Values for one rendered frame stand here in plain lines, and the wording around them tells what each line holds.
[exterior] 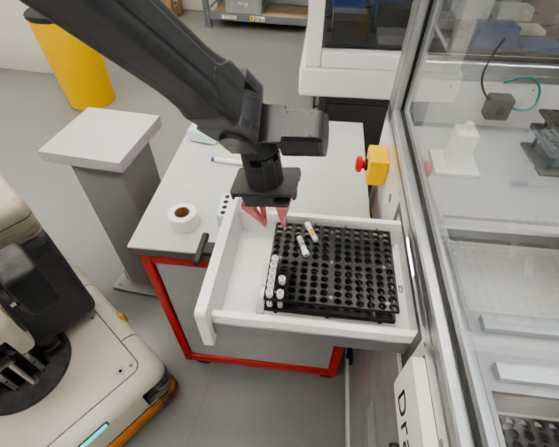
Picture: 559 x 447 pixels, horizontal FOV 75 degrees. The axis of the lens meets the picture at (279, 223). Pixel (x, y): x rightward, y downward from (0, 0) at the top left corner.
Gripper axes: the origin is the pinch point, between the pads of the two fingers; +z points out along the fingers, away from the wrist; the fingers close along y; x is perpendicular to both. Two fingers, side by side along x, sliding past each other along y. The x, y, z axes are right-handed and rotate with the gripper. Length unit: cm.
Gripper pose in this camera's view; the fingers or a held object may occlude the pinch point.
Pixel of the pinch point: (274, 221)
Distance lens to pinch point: 62.3
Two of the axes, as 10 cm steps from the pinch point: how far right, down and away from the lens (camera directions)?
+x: 1.7, -7.2, 6.8
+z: 1.4, 7.0, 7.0
